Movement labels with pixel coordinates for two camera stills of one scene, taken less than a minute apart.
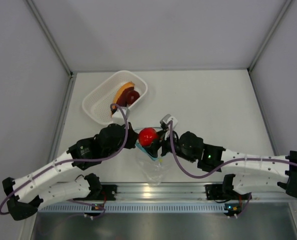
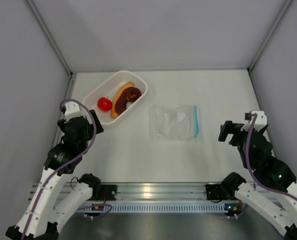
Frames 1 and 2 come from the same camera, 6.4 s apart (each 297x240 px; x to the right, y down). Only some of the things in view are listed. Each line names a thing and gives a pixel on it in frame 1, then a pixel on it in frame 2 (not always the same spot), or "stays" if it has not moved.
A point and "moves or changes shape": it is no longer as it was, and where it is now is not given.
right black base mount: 214,191 stays
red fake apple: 146,136 to 104,104
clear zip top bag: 153,167 to 175,122
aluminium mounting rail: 158,191 stays
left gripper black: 132,136 to 99,128
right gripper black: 153,149 to 229,127
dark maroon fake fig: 131,96 moves or changes shape
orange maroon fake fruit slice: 120,93 stays
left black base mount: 108,192 stays
